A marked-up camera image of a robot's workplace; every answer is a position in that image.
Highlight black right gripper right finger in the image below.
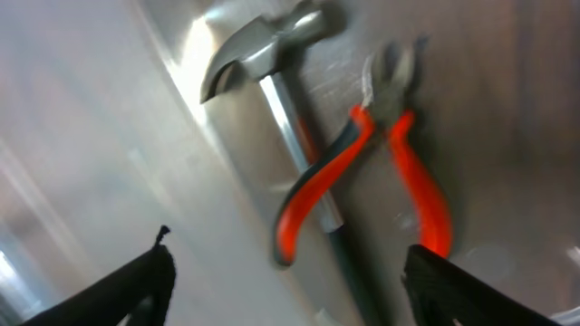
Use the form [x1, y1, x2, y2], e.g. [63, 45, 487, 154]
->
[402, 244, 555, 326]

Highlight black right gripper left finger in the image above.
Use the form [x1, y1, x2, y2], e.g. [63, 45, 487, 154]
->
[22, 225, 177, 326]

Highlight small claw hammer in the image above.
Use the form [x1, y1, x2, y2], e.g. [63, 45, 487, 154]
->
[200, 1, 388, 325]

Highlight red black pliers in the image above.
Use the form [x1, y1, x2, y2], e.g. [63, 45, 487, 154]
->
[273, 37, 453, 266]

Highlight clear plastic container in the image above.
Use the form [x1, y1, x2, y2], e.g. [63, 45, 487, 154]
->
[1, 1, 579, 325]

